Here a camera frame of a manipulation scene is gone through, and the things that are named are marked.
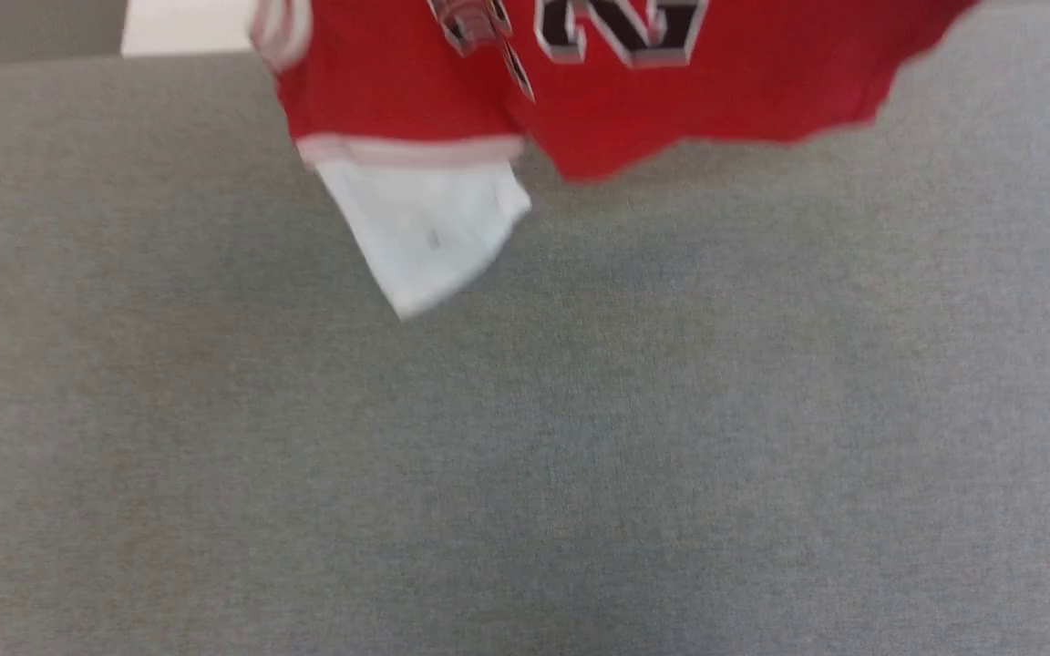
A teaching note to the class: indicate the red jersey with white sleeves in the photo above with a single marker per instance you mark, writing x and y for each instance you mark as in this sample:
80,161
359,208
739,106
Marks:
616,109

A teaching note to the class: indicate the grey fabric sofa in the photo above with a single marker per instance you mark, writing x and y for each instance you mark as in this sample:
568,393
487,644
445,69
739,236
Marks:
525,456

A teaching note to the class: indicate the white flat board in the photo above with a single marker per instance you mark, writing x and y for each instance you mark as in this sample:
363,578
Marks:
183,25

